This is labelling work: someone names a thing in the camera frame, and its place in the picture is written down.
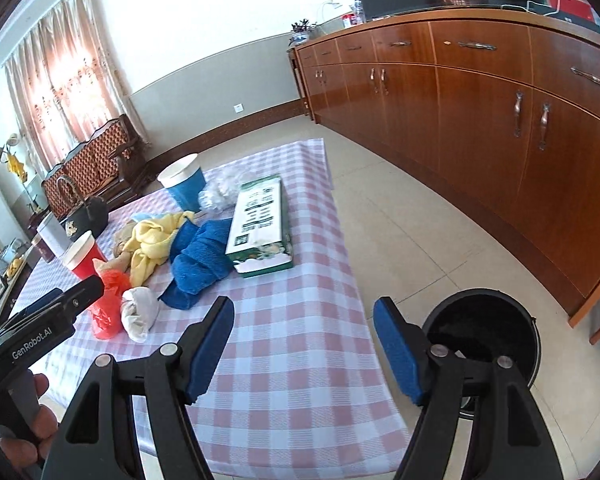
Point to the beige cloth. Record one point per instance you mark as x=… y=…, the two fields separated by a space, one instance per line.
x=122 y=257

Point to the pink checkered tablecloth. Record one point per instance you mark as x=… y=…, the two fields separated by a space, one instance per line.
x=299 y=392

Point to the pink patterned curtain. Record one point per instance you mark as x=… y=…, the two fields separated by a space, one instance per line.
x=64 y=83

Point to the potted plant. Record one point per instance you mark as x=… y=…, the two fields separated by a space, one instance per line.
x=301 y=32

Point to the person's left hand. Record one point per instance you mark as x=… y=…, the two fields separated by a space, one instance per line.
x=23 y=453

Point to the dark red tea canister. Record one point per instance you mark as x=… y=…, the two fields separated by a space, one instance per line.
x=42 y=248

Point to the wooden sofa bench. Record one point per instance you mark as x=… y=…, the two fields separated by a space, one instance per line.
x=111 y=164

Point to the yellow cloth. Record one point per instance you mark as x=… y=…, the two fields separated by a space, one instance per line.
x=150 y=244

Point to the green white carton box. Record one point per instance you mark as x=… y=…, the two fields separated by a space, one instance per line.
x=260 y=239

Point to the black trash bin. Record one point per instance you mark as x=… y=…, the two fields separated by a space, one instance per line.
x=483 y=325

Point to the wooden sideboard cabinet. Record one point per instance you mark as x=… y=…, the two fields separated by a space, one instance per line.
x=497 y=111

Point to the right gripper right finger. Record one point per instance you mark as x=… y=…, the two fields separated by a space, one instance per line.
x=509 y=438

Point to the white tissue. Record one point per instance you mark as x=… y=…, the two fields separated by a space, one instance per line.
x=139 y=310

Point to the red paper cup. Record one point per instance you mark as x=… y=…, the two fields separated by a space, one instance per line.
x=80 y=255

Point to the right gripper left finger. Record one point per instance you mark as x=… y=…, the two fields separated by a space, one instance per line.
x=98 y=437

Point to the clear glass bottle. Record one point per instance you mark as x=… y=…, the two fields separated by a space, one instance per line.
x=358 y=11

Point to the blue patterned paper cup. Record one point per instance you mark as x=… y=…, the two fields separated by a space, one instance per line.
x=184 y=180

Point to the black cast iron teapot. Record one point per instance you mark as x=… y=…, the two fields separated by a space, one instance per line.
x=89 y=213

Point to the red plastic bag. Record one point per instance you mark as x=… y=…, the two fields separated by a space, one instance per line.
x=106 y=312

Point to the clear crumpled plastic bag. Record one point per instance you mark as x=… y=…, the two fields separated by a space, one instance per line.
x=221 y=190

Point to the red box on sideboard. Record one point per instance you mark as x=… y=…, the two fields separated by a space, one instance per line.
x=579 y=8

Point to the light blue face mask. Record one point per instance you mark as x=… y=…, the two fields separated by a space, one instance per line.
x=142 y=216

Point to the blue towel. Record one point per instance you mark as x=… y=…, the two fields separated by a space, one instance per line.
x=197 y=260

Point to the white tea box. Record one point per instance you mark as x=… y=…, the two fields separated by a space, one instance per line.
x=54 y=235

